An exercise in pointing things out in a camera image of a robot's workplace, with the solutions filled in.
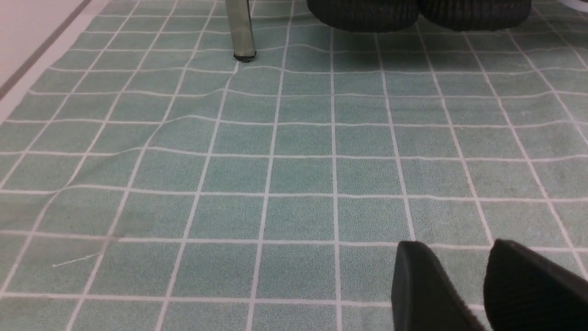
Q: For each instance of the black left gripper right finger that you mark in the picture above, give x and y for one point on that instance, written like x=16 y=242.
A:
x=524 y=291

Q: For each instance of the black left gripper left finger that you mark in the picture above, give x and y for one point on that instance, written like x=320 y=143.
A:
x=422 y=296

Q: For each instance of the metal rack leg left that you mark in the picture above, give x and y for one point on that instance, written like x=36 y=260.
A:
x=241 y=30

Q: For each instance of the green grid floor mat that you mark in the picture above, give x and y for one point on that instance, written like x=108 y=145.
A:
x=150 y=182

